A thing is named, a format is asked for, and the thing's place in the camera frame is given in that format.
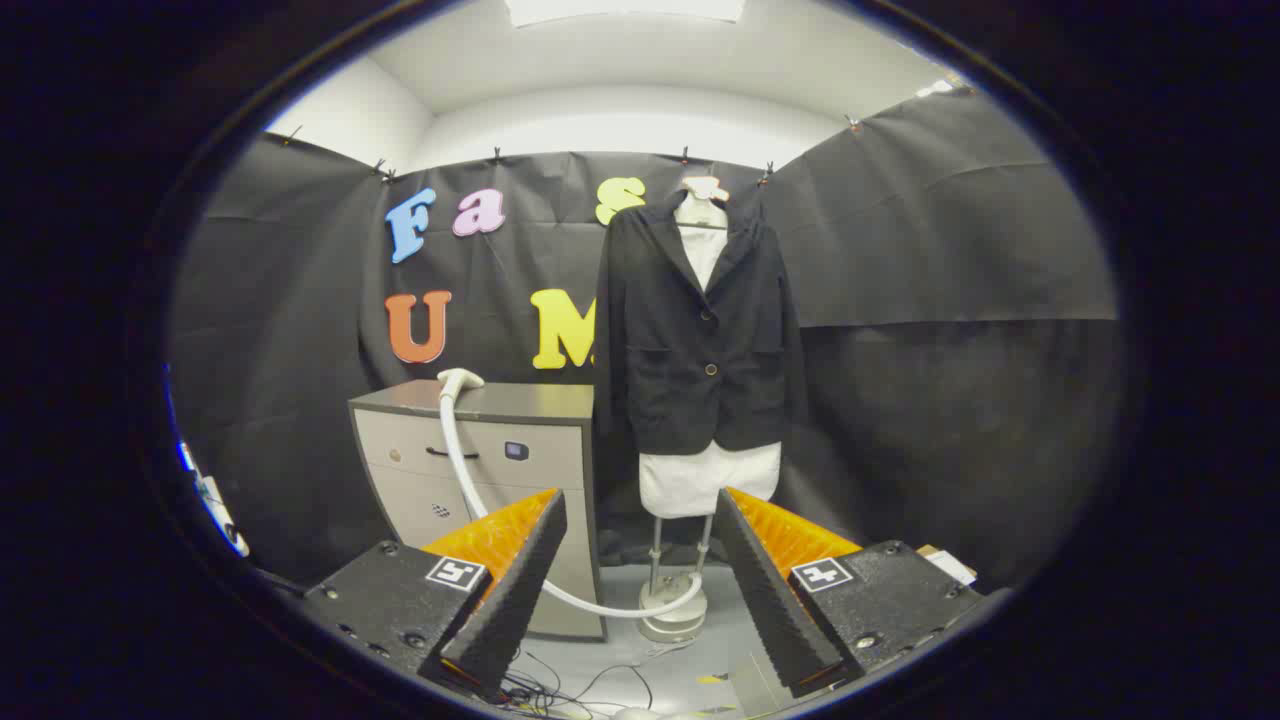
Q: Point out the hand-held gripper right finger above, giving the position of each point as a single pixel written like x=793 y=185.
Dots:
x=770 y=600

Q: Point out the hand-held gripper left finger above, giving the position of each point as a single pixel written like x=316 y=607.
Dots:
x=510 y=600

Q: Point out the black suit jacket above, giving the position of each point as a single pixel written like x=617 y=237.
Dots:
x=690 y=350

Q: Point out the white mannequin on stand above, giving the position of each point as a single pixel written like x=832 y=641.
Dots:
x=700 y=480

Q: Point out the cardboard box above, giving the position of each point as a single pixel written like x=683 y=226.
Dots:
x=948 y=563

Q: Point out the grey drawer cabinet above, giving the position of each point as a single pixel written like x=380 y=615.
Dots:
x=530 y=410

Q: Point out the black backdrop cloth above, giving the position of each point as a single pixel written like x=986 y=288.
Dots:
x=950 y=300

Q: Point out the row of backdrop clips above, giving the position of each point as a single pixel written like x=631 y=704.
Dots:
x=497 y=155

